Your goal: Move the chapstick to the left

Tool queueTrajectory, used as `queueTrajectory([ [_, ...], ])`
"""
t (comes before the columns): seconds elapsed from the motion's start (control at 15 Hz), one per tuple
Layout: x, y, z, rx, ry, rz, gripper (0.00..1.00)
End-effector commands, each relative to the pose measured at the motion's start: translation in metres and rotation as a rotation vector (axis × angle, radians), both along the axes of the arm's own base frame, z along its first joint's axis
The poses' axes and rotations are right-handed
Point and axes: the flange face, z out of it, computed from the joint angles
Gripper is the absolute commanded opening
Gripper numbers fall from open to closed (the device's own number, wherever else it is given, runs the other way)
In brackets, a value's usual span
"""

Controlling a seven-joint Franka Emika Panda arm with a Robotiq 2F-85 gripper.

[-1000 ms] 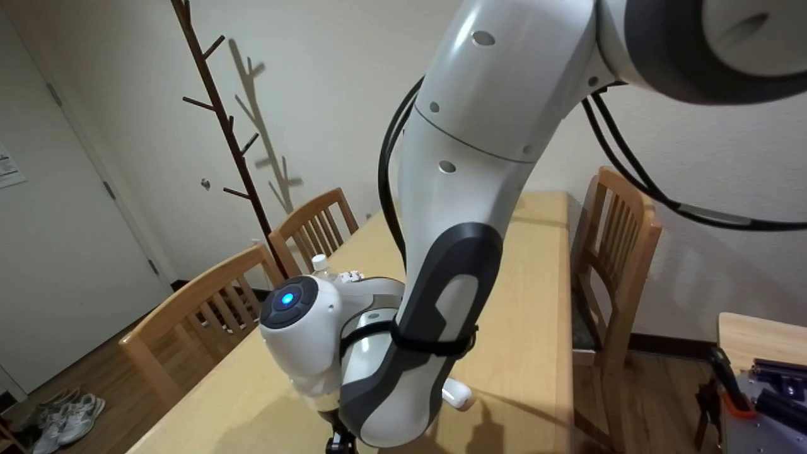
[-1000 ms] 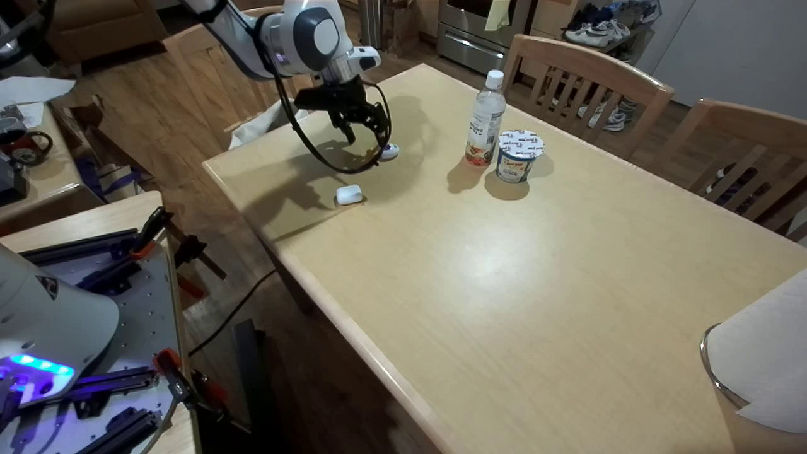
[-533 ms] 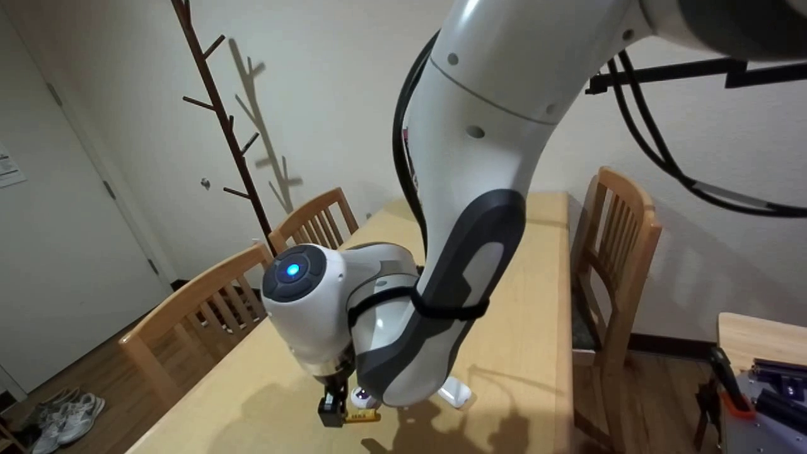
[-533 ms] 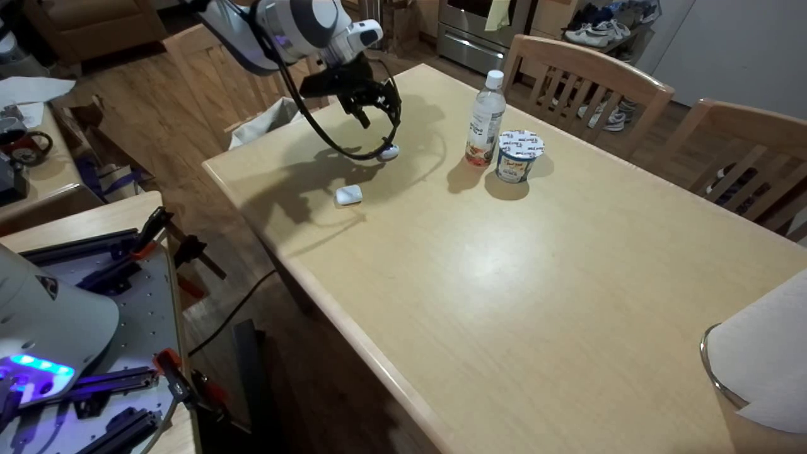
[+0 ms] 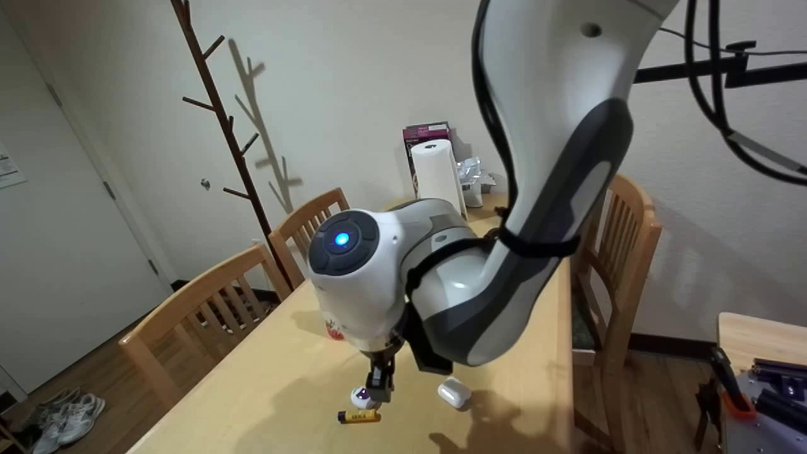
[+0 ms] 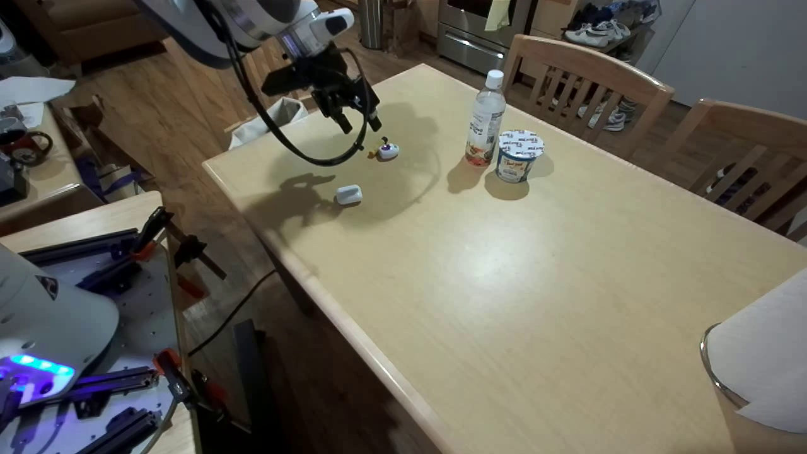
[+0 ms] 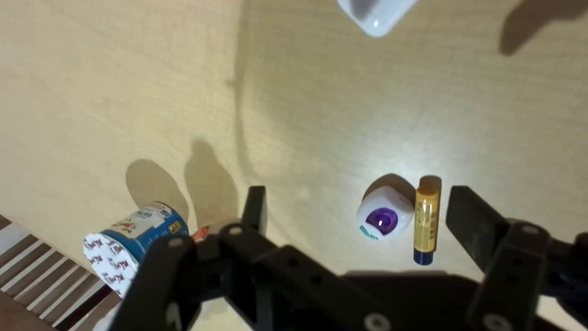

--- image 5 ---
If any white paper towel roll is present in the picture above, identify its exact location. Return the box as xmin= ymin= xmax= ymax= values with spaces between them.
xmin=408 ymin=139 xmax=466 ymax=220

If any orange black clamp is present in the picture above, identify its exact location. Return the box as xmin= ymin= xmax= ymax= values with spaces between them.
xmin=693 ymin=339 xmax=761 ymax=450

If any wooden side cart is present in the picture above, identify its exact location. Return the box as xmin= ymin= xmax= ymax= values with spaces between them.
xmin=716 ymin=309 xmax=807 ymax=454

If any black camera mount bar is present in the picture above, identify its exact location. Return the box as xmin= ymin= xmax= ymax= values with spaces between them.
xmin=630 ymin=38 xmax=807 ymax=91

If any white door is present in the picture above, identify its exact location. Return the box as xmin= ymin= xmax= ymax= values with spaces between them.
xmin=0 ymin=10 xmax=174 ymax=397

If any gold chapstick tube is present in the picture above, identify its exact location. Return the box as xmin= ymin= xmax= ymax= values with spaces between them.
xmin=336 ymin=409 xmax=383 ymax=425

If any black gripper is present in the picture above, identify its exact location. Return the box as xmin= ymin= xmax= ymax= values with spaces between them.
xmin=364 ymin=339 xmax=403 ymax=406

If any purple cardboard box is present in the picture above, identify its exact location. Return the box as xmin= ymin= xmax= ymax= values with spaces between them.
xmin=401 ymin=117 xmax=458 ymax=154

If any wooden slat chair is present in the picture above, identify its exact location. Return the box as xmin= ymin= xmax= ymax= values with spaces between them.
xmin=120 ymin=241 xmax=296 ymax=410
xmin=571 ymin=172 xmax=667 ymax=454

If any wooden chair back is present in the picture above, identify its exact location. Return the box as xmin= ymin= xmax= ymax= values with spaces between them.
xmin=268 ymin=185 xmax=354 ymax=289

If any brown tree coat rack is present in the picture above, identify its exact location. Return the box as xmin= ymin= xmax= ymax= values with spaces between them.
xmin=170 ymin=0 xmax=297 ymax=293

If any white sneaker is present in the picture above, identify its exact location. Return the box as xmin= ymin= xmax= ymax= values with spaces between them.
xmin=49 ymin=390 xmax=109 ymax=448
xmin=25 ymin=416 xmax=69 ymax=454

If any black hanging cable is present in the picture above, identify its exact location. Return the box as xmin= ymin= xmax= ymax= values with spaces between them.
xmin=682 ymin=0 xmax=807 ymax=189

